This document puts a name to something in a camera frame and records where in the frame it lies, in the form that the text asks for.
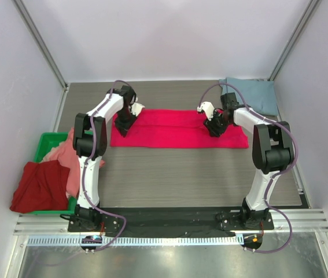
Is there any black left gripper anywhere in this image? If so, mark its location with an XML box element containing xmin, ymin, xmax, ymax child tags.
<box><xmin>114</xmin><ymin>108</ymin><xmax>138</xmax><ymax>137</ymax></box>

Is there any hot pink t shirt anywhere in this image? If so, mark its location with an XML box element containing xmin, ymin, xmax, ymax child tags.
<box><xmin>110</xmin><ymin>108</ymin><xmax>249</xmax><ymax>149</ymax></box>

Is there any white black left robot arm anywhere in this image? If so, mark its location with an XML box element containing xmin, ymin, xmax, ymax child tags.
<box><xmin>73</xmin><ymin>81</ymin><xmax>144</xmax><ymax>232</ymax></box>

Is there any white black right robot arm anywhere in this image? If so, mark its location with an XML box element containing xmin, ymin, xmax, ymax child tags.
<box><xmin>197</xmin><ymin>93</ymin><xmax>295</xmax><ymax>229</ymax></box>

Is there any folded blue t shirt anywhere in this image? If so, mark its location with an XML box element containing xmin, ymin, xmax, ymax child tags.
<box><xmin>219</xmin><ymin>77</ymin><xmax>279</xmax><ymax>116</ymax></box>

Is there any salmon pink t shirt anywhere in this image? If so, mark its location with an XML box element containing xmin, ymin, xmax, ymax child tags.
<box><xmin>42</xmin><ymin>126</ymin><xmax>106</xmax><ymax>197</ymax></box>

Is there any green plastic bin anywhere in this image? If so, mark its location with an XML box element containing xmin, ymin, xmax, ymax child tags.
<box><xmin>30</xmin><ymin>131</ymin><xmax>95</xmax><ymax>217</ymax></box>

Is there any dark red t shirt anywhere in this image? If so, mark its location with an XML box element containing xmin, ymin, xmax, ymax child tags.
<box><xmin>10</xmin><ymin>160</ymin><xmax>69</xmax><ymax>214</ymax></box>

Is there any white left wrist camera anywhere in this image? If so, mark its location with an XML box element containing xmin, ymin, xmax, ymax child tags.
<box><xmin>130</xmin><ymin>102</ymin><xmax>145</xmax><ymax>117</ymax></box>

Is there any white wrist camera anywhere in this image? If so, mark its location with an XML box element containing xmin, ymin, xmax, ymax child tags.
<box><xmin>197</xmin><ymin>101</ymin><xmax>215</xmax><ymax>120</ymax></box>
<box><xmin>130</xmin><ymin>102</ymin><xmax>145</xmax><ymax>117</ymax></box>

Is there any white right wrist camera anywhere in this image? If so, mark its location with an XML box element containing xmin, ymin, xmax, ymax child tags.
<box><xmin>197</xmin><ymin>101</ymin><xmax>215</xmax><ymax>120</ymax></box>

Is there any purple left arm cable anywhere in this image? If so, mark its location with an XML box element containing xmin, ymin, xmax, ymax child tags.
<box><xmin>81</xmin><ymin>79</ymin><xmax>127</xmax><ymax>251</ymax></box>

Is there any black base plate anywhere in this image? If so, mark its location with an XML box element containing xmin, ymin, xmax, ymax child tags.
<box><xmin>61</xmin><ymin>207</ymin><xmax>274</xmax><ymax>238</ymax></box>

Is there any slotted white cable duct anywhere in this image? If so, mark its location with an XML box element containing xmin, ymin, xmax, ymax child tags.
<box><xmin>27</xmin><ymin>234</ymin><xmax>244</xmax><ymax>247</ymax></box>

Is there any aluminium frame rail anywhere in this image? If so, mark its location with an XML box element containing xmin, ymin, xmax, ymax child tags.
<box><xmin>14</xmin><ymin>207</ymin><xmax>328</xmax><ymax>238</ymax></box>

